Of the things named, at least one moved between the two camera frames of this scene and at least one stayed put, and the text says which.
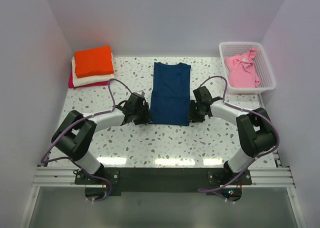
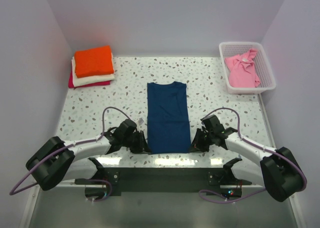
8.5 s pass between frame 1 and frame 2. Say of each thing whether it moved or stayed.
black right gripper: moved
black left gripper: moved
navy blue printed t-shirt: moved
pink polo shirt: stayed
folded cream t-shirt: stayed
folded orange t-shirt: stayed
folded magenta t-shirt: stayed
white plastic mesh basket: stayed
